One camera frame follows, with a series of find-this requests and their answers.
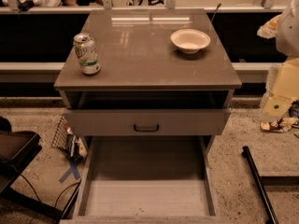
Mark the black drawer handle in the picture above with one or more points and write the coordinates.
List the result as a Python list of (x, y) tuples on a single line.
[(146, 129)]

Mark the open grey middle drawer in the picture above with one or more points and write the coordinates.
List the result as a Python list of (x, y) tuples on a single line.
[(146, 180)]

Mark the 7up soda can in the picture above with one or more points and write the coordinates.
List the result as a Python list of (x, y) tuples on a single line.
[(85, 49)]

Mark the black metal bar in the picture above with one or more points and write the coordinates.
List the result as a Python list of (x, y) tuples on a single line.
[(272, 219)]

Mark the closed grey upper drawer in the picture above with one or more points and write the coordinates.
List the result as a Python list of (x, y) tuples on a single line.
[(172, 121)]

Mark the wire mesh basket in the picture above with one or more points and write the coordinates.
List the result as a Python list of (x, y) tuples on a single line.
[(69, 144)]

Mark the snack wrapper on floor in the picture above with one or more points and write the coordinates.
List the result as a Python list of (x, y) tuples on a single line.
[(279, 126)]

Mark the grey drawer cabinet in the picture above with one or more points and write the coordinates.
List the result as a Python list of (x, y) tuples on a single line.
[(142, 69)]

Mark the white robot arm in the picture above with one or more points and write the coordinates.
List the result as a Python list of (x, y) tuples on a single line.
[(282, 85)]

